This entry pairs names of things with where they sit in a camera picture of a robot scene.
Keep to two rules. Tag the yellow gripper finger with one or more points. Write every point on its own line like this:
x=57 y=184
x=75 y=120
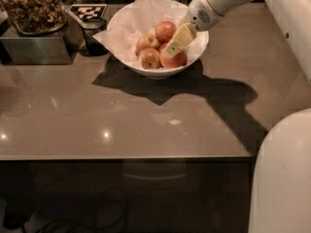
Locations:
x=180 y=40

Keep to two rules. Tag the dark glass cup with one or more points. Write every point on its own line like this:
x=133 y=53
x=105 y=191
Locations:
x=90 y=28

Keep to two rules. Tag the steel box stand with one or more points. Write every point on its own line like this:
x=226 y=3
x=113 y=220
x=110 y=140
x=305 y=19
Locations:
x=59 y=47

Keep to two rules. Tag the glass container of snacks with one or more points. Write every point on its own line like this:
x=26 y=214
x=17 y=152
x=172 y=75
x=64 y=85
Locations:
x=35 y=17

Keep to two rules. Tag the small hidden red apple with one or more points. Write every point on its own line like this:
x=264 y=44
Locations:
x=162 y=47

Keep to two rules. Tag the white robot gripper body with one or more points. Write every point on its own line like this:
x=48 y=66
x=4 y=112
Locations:
x=200 y=13

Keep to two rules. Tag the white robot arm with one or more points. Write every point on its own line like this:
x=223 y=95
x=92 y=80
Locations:
x=281 y=184

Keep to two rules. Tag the white ceramic bowl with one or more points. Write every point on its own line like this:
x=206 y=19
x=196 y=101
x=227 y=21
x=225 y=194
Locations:
x=194 y=51

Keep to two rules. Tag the white tissue paper liner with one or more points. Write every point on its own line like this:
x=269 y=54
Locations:
x=132 y=21

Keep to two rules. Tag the black white fiducial marker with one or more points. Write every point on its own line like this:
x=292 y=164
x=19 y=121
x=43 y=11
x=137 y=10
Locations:
x=86 y=12

